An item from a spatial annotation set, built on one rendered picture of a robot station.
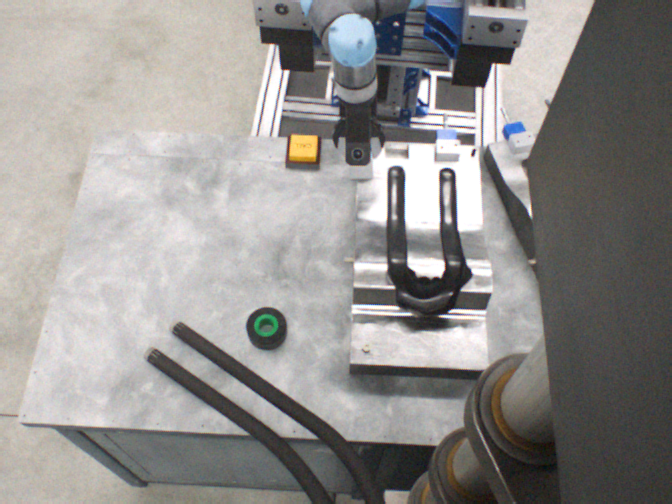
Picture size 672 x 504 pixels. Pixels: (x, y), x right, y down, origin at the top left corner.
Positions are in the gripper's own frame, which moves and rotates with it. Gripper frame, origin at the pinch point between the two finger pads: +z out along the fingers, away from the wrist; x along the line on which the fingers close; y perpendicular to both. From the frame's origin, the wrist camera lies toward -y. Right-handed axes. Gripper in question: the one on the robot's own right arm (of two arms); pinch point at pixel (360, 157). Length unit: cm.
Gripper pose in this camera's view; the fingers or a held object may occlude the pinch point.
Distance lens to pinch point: 145.0
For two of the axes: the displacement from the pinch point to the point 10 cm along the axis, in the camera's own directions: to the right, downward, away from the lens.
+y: 0.5, -9.0, 4.3
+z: 0.9, 4.3, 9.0
